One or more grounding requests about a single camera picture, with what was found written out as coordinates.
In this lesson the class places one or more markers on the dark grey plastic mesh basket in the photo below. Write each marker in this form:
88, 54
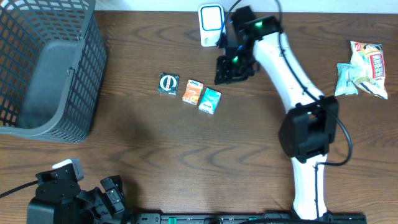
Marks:
53, 60

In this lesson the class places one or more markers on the dark green round-logo box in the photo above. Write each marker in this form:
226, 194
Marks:
168, 83

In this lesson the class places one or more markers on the white barcode scanner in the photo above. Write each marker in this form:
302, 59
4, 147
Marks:
211, 19

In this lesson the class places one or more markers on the green tissue pack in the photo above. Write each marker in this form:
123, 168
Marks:
209, 101

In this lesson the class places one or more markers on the teal wipes pack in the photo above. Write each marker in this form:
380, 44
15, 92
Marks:
346, 74

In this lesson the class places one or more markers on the orange tissue pack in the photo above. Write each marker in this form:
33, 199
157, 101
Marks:
192, 92

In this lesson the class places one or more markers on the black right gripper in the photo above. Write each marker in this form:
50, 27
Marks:
225, 73

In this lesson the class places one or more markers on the cream wet wipes pack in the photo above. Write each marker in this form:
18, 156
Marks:
370, 59

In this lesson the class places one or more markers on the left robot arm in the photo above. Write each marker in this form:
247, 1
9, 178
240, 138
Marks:
70, 214

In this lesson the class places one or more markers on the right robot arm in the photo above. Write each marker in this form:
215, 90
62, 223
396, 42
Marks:
308, 128

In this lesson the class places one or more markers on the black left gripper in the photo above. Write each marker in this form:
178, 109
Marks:
101, 199

